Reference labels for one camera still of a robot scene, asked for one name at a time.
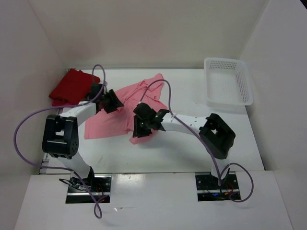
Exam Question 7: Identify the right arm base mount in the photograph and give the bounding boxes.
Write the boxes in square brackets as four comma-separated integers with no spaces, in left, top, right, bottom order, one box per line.
[195,172,241,202]

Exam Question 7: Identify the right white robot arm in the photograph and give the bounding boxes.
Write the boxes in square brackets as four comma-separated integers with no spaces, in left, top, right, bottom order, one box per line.
[133,103,236,188]

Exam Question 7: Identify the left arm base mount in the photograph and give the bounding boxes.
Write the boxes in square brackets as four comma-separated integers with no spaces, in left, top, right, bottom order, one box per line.
[59,174,112,204]

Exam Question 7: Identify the white plastic basket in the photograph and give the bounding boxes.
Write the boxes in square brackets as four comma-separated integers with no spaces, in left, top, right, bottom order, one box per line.
[203,57,253,106]

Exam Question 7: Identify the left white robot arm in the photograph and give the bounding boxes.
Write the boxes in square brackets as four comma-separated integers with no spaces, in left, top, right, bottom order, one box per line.
[42,83,124,192]

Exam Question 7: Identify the magenta t shirt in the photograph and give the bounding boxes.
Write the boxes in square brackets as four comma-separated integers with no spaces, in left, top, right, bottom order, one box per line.
[51,99,72,107]

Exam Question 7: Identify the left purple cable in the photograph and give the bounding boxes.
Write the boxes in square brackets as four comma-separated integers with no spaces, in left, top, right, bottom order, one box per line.
[13,64,110,219]

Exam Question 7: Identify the light pink t shirt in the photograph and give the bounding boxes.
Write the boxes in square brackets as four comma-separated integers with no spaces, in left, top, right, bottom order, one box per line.
[84,74,167,139]

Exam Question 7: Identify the dark red t shirt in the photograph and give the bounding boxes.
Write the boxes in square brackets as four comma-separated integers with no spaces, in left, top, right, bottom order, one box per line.
[49,69,100,105]

